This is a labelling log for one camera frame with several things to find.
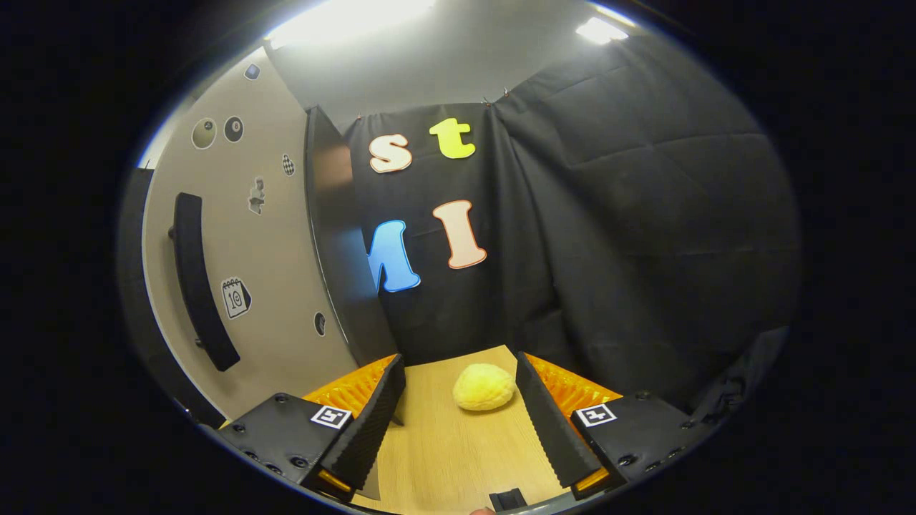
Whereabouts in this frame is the yellow sponge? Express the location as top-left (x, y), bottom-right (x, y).
top-left (452, 363), bottom-right (517, 412)

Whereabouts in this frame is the long ceiling light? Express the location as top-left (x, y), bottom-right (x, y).
top-left (265, 0), bottom-right (439, 49)

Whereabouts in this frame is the black backdrop cloth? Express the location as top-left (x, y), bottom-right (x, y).
top-left (343, 32), bottom-right (801, 424)

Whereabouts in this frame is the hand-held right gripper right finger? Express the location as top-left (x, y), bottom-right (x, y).
top-left (515, 350), bottom-right (706, 501)

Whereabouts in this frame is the black door handle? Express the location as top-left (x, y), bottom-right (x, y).
top-left (168, 192), bottom-right (242, 373)

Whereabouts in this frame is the grey cabinet door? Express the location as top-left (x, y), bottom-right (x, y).
top-left (119, 46), bottom-right (360, 430)

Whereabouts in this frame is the small ceiling light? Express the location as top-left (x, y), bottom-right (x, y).
top-left (575, 16), bottom-right (630, 46)

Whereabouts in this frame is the dark grey cabinet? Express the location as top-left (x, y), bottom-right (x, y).
top-left (304, 105), bottom-right (399, 367)

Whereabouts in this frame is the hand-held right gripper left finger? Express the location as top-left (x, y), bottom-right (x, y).
top-left (215, 353), bottom-right (408, 502)

